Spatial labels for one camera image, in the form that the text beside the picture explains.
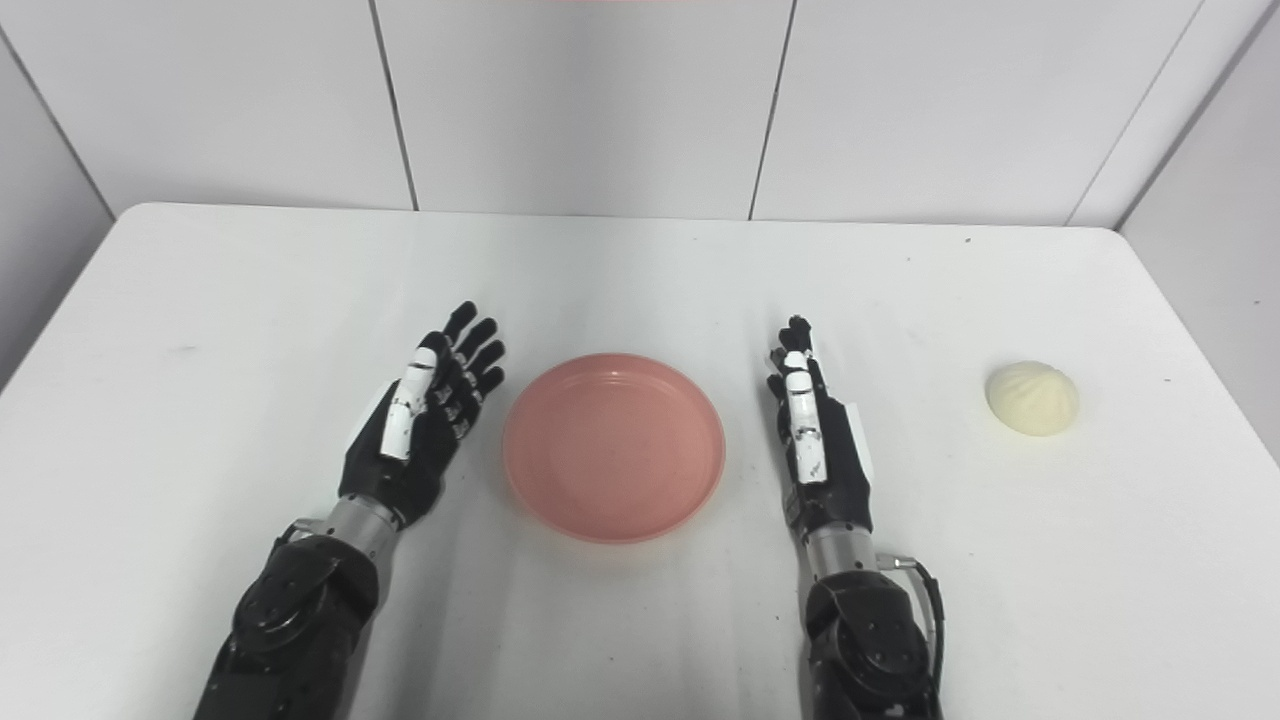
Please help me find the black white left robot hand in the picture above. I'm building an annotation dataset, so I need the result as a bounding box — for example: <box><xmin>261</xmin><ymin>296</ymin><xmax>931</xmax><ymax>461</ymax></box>
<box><xmin>338</xmin><ymin>300</ymin><xmax>507</xmax><ymax>529</ymax></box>

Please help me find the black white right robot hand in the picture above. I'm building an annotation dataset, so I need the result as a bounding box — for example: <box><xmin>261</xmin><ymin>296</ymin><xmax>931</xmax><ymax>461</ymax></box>
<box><xmin>765</xmin><ymin>315</ymin><xmax>877</xmax><ymax>534</ymax></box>

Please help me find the pink round plate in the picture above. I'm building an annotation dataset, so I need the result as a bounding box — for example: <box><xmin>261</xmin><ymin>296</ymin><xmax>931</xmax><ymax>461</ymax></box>
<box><xmin>502</xmin><ymin>352</ymin><xmax>727</xmax><ymax>545</ymax></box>

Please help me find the cream steamed bun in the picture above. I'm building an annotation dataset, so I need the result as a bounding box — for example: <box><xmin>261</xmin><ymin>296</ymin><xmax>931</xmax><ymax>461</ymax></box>
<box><xmin>985</xmin><ymin>360</ymin><xmax>1081</xmax><ymax>438</ymax></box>

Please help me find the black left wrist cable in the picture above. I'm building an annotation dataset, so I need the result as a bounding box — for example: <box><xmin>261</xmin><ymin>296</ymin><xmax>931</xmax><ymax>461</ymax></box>
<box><xmin>268</xmin><ymin>517</ymin><xmax>331</xmax><ymax>551</ymax></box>

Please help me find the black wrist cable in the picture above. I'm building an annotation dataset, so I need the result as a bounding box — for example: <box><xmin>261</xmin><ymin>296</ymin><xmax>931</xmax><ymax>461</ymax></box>
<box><xmin>875</xmin><ymin>553</ymin><xmax>946</xmax><ymax>691</ymax></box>
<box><xmin>268</xmin><ymin>517</ymin><xmax>331</xmax><ymax>551</ymax></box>

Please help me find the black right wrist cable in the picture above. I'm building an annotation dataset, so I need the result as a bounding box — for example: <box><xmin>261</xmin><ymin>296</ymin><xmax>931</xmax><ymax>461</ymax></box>
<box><xmin>875</xmin><ymin>553</ymin><xmax>946</xmax><ymax>691</ymax></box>

